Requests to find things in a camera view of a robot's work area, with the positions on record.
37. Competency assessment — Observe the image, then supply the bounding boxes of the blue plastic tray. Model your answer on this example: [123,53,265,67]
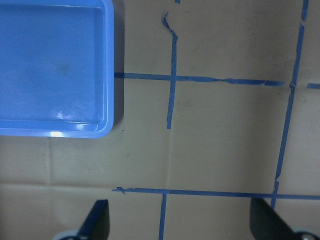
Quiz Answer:
[0,0,114,139]

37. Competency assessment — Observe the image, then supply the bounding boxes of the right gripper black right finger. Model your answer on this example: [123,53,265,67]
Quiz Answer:
[249,198,320,240]

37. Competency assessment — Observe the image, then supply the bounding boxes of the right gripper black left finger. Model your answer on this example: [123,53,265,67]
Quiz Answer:
[76,199,110,240]

